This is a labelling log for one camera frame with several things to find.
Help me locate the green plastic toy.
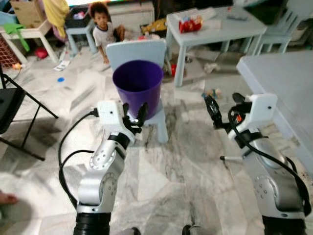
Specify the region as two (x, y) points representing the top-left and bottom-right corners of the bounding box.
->
(4, 23), (31, 52)

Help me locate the pink red toy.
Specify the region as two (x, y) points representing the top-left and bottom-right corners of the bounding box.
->
(34, 47), (48, 59)

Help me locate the pale blue stool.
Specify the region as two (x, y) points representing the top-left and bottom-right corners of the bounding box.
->
(65, 20), (97, 55)

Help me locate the black basket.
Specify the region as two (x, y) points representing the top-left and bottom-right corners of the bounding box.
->
(65, 7), (92, 28)

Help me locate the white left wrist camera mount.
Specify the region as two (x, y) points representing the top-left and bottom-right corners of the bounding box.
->
(96, 100), (129, 134)

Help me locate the pale blue low chair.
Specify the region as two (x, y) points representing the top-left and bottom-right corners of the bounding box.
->
(106, 39), (170, 144)

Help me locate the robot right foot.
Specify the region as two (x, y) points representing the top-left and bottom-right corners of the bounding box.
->
(182, 224), (207, 235)

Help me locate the purple plastic rubbish bin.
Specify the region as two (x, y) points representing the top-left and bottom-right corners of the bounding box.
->
(112, 60), (163, 121)

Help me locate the large white paper sheet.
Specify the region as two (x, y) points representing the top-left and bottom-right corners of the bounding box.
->
(193, 7), (222, 23)

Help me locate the yellow cloth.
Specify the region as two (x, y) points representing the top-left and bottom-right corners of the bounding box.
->
(43, 0), (70, 39)

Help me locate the red cartoon toy pack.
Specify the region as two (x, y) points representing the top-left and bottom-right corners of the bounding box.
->
(179, 15), (203, 34)

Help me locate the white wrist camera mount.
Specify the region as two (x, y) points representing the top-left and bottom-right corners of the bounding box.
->
(96, 100), (129, 134)
(240, 93), (278, 132)

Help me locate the pale blue slatted child chair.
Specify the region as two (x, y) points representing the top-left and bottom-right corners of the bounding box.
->
(254, 0), (313, 55)

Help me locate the child in white shirt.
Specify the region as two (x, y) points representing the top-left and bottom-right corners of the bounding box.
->
(88, 1), (126, 64)

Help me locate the black folding stand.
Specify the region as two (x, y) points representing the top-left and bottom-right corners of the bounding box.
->
(0, 66), (59, 161)

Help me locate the small colourful toy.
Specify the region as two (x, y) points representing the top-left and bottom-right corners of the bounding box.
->
(202, 88), (223, 99)

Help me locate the brown cardboard box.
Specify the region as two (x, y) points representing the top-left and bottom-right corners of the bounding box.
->
(10, 0), (47, 28)

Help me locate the person bare foot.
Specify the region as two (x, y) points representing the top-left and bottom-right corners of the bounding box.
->
(0, 192), (19, 205)

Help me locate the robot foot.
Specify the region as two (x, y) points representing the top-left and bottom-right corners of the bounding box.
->
(182, 224), (207, 235)
(117, 226), (142, 235)

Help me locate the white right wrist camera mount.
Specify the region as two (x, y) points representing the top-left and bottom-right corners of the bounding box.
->
(240, 93), (278, 132)

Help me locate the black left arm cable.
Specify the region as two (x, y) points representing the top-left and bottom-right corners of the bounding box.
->
(58, 110), (98, 212)

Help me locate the yellow toy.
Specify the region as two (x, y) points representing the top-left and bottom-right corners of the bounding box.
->
(142, 19), (169, 35)

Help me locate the white paper slip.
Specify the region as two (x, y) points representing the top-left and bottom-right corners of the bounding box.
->
(53, 60), (72, 72)

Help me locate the large grey folding table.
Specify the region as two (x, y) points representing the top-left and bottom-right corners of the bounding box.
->
(236, 49), (313, 173)

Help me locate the white wooden side table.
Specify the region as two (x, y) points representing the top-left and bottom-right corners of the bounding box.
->
(0, 20), (60, 64)

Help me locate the grey remote control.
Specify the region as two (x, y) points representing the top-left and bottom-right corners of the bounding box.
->
(226, 12), (249, 21)

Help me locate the small white plastic table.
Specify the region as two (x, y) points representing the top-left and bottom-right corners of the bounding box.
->
(166, 6), (268, 88)

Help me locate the red mesh basket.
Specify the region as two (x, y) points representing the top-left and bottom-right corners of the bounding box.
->
(0, 37), (22, 69)

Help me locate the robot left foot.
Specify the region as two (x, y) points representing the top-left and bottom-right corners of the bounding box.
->
(117, 226), (142, 235)

